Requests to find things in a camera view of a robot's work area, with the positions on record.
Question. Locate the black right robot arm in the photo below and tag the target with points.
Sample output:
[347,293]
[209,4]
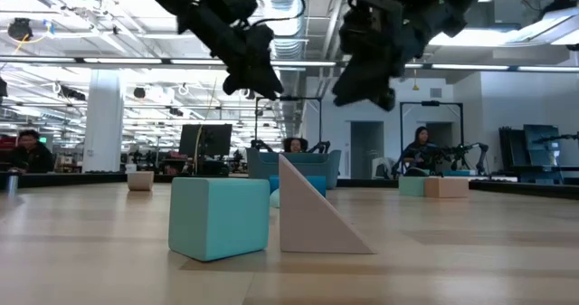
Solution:
[452,2]

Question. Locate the silver ventilation duct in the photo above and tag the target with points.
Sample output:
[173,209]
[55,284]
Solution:
[289,42]

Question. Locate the black background monitor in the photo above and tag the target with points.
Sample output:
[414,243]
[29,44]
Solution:
[205,140]

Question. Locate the white chair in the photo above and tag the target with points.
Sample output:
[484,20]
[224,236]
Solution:
[382,167]

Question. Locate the cyan cube block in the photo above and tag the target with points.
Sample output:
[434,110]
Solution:
[219,219]

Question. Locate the white pillar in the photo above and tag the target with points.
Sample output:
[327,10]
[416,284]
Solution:
[104,119]

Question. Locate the wooden rectangular block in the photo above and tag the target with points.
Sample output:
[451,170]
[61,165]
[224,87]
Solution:
[446,187]

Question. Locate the dark equipment rack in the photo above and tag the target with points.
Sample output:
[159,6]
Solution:
[540,142]

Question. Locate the silver metal post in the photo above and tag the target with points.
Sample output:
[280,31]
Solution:
[11,183]

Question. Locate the teal plastic bin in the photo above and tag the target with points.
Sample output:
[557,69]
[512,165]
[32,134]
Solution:
[316,164]

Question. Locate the dark blue rectangular block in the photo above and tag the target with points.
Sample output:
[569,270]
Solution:
[316,185]

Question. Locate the black aluminium table frame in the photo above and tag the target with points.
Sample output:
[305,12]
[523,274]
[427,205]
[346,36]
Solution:
[68,178]

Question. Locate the grey door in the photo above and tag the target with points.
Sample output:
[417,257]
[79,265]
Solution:
[366,146]

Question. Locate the black background robot arm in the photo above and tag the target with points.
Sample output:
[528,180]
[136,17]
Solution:
[470,153]
[556,137]
[321,146]
[261,145]

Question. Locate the small light cyan block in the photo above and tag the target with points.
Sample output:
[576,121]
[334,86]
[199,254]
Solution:
[274,198]

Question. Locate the wooden triangular block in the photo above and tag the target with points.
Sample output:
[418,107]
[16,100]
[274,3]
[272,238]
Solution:
[307,223]

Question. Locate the light cyan triangular block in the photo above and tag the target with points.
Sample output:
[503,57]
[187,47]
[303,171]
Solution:
[411,186]

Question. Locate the person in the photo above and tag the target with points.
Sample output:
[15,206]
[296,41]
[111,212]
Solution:
[420,149]
[29,153]
[295,145]

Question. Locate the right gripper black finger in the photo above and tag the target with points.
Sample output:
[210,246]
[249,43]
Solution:
[357,85]
[386,100]

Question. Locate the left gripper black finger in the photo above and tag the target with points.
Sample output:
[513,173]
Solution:
[264,76]
[231,84]

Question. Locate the wooden arch block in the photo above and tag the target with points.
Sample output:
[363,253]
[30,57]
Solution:
[140,181]

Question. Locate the black gantry frame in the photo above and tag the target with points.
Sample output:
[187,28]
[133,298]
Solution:
[429,103]

